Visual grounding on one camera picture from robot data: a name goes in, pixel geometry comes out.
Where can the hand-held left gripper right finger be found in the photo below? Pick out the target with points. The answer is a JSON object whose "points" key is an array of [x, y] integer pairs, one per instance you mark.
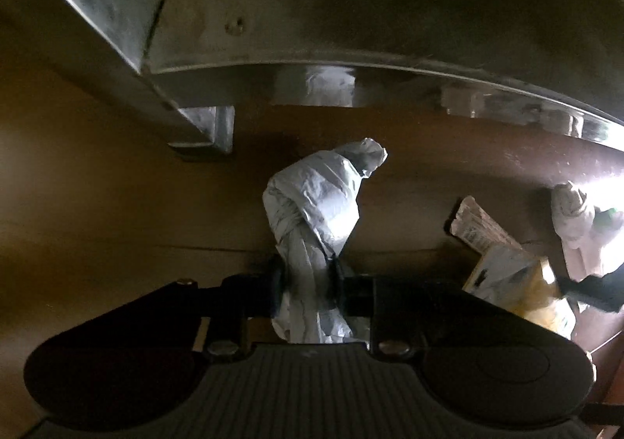
{"points": [[336, 285]]}

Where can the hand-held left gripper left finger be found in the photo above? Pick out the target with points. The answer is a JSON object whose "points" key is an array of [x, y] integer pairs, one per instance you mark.
{"points": [[274, 285]]}

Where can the yellow and white packet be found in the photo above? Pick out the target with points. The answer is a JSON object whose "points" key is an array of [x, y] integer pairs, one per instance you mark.
{"points": [[507, 273]]}

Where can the metal bench frame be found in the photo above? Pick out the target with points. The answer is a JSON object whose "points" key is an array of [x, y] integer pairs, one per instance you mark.
{"points": [[341, 19]]}

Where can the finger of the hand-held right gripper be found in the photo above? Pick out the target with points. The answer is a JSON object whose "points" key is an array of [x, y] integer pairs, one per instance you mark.
{"points": [[587, 291]]}

